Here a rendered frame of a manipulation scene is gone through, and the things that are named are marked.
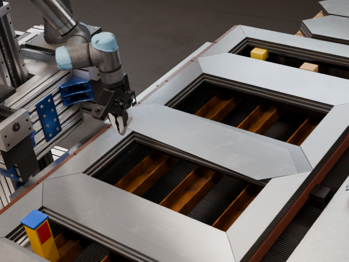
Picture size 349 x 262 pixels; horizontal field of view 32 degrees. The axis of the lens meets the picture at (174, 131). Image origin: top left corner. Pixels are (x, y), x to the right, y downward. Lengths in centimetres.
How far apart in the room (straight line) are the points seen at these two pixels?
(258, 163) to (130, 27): 316
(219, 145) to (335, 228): 46
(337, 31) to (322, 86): 44
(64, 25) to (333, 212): 102
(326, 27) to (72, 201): 139
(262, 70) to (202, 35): 227
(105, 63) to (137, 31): 297
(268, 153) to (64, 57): 71
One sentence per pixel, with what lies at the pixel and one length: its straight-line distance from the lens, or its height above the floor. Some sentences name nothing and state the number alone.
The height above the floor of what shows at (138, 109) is 85.
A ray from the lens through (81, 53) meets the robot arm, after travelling 191.
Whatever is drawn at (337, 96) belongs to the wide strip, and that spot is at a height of 85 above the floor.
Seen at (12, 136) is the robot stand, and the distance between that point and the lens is 214.
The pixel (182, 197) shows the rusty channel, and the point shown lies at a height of 68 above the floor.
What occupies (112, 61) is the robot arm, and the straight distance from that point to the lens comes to 191.
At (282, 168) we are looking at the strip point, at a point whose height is 85.
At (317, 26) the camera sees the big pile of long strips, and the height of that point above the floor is 85.
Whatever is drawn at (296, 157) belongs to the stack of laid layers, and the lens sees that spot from 197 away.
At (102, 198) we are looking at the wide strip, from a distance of 191.
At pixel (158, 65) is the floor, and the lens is 434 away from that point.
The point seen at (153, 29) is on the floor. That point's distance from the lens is 486.
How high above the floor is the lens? 207
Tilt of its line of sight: 35 degrees down
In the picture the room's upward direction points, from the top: 9 degrees counter-clockwise
